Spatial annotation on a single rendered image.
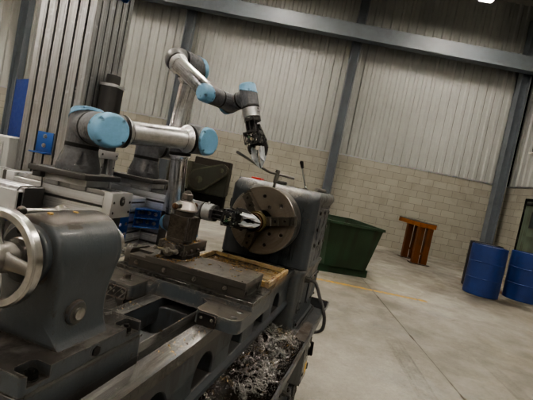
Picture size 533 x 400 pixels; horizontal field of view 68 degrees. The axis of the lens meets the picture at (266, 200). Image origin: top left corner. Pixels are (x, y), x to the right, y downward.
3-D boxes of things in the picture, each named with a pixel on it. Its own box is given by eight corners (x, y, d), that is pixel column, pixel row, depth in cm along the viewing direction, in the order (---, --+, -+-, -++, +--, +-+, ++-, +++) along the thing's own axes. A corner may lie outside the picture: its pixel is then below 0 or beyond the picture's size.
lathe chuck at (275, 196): (229, 240, 194) (246, 178, 192) (289, 261, 185) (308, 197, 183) (222, 242, 185) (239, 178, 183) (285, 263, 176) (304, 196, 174)
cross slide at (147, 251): (147, 255, 138) (150, 242, 138) (261, 287, 126) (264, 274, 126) (116, 262, 122) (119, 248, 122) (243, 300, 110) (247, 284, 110)
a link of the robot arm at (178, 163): (164, 122, 173) (153, 230, 180) (179, 124, 166) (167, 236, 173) (185, 125, 182) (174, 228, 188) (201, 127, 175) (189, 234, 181)
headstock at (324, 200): (253, 238, 260) (265, 180, 258) (324, 256, 246) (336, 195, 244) (216, 248, 203) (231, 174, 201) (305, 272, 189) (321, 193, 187)
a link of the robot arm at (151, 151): (128, 152, 192) (134, 125, 191) (153, 157, 202) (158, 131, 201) (142, 155, 184) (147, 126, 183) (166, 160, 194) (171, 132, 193)
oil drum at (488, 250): (455, 286, 737) (465, 240, 732) (487, 293, 736) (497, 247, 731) (470, 295, 678) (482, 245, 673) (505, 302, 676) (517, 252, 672)
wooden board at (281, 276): (212, 258, 181) (213, 249, 180) (286, 278, 170) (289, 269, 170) (179, 268, 152) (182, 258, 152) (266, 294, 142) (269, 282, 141)
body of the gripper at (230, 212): (232, 228, 160) (206, 222, 164) (240, 227, 168) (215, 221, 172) (235, 210, 160) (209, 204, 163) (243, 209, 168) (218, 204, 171)
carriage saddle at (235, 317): (147, 270, 140) (150, 254, 140) (269, 307, 127) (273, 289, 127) (86, 287, 112) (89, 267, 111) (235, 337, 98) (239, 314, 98)
